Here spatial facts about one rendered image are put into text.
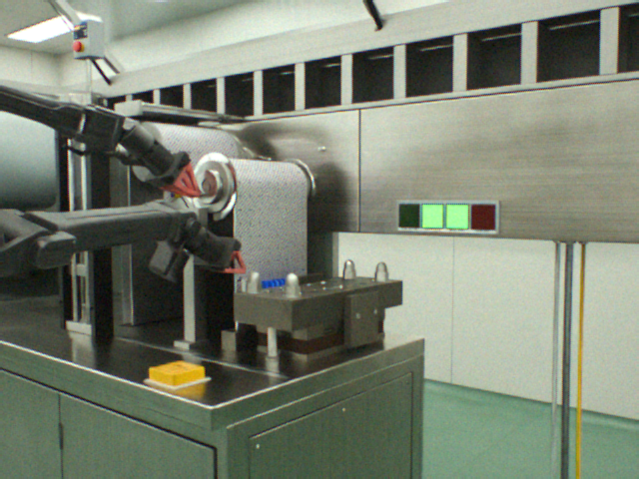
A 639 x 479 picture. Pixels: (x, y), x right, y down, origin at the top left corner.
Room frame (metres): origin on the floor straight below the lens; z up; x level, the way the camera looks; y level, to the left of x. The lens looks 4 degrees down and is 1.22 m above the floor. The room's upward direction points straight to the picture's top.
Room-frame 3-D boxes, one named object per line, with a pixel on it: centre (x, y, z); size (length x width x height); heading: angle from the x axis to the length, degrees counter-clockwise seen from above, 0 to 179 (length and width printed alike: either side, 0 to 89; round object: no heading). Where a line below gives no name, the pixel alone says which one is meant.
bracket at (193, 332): (1.37, 0.29, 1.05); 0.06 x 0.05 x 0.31; 141
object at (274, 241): (1.44, 0.11, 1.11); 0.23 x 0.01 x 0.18; 141
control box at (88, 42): (1.75, 0.64, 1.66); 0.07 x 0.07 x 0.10; 59
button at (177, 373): (1.10, 0.26, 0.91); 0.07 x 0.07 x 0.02; 51
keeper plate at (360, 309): (1.35, -0.09, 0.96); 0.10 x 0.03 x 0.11; 141
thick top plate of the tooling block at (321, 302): (1.39, -0.01, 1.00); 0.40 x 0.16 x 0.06; 141
